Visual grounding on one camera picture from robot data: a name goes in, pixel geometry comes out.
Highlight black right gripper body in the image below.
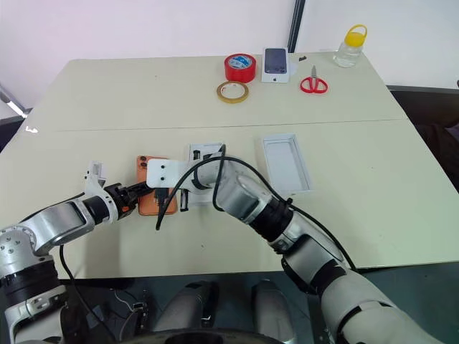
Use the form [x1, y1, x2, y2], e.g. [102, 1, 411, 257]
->
[152, 186, 172, 210]

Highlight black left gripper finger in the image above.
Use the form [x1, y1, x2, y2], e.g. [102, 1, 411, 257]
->
[128, 181, 151, 199]

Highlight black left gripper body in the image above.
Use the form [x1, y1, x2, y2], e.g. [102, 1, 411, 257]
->
[106, 181, 135, 218]

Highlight orange smartphone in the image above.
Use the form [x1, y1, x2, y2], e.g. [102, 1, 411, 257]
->
[136, 154, 179, 217]

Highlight white box with phone print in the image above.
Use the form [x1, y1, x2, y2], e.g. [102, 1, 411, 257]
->
[260, 47, 290, 85]

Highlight clear jar with yellow lid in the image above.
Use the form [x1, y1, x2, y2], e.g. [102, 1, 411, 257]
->
[333, 24, 369, 68]

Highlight dark grey rounded robot leg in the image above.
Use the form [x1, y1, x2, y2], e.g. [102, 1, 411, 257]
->
[250, 279, 299, 343]
[153, 280, 220, 334]

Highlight tan clear tape roll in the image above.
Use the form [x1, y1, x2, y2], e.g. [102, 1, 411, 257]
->
[216, 80, 250, 104]

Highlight dark round robot waist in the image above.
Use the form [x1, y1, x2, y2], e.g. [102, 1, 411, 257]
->
[131, 326, 290, 344]

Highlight red tape roll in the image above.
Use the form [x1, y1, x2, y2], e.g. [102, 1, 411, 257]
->
[224, 53, 257, 82]

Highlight grey metal bar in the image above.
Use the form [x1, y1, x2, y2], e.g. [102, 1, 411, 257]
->
[0, 82, 29, 119]

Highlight black vertical pole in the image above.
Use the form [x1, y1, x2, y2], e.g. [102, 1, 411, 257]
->
[288, 0, 306, 53]

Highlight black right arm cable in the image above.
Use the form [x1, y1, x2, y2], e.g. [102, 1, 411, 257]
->
[154, 143, 358, 272]

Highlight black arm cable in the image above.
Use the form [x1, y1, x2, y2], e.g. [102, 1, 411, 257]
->
[58, 243, 119, 344]
[154, 143, 358, 272]

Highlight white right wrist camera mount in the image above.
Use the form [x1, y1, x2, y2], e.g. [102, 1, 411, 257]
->
[147, 158, 191, 189]

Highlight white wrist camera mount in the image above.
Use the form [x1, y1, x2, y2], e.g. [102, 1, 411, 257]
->
[84, 161, 120, 224]
[147, 158, 191, 189]

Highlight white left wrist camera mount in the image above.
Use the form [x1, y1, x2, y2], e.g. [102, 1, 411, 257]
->
[84, 161, 120, 224]

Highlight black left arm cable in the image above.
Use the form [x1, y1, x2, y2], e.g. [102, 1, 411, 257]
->
[58, 243, 119, 344]

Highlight red handled scissors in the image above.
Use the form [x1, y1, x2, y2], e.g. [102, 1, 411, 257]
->
[299, 65, 329, 95]

